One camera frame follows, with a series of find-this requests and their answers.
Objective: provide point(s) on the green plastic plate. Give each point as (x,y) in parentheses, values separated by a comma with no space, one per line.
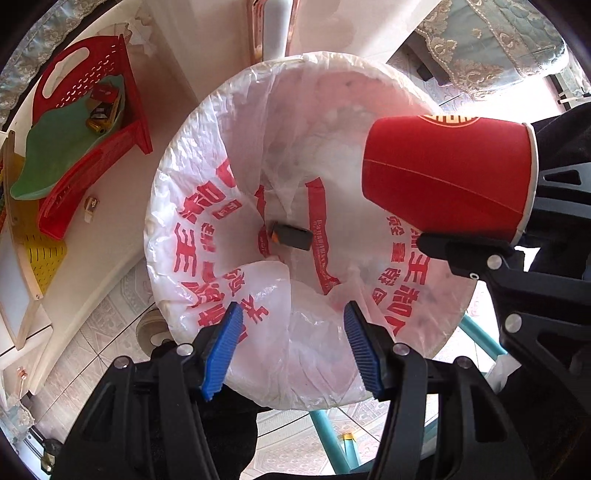
(55,143)

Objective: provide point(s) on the red plastic basket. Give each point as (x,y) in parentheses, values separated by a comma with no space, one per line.
(129,115)

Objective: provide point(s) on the small white brown box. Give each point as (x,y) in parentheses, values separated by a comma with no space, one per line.
(90,204)

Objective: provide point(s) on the small dark box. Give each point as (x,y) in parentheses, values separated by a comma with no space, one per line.
(99,110)

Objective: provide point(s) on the grey shoe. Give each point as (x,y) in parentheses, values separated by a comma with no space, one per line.
(150,332)

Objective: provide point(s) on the pink and blue pole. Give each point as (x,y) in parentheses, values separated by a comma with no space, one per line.
(272,27)

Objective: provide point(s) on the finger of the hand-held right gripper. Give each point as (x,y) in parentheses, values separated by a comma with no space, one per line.
(461,254)
(565,181)

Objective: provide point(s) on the teal metal stool frame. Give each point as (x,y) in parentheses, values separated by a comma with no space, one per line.
(325,434)

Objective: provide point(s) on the embroidered teal cushion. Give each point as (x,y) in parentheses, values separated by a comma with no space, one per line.
(485,41)

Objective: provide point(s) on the small black box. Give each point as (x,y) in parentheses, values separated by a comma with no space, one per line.
(291,234)

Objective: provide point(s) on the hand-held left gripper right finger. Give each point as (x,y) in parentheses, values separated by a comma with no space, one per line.
(362,346)

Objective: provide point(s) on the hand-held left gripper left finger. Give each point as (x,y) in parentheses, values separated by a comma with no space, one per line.
(224,350)

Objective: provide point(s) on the white red-printed plastic bag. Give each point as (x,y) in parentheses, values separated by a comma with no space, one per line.
(207,207)

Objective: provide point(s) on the white round trash bin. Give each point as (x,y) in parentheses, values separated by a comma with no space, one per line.
(461,318)

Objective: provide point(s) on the red paper cup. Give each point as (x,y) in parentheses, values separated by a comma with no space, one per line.
(443,170)

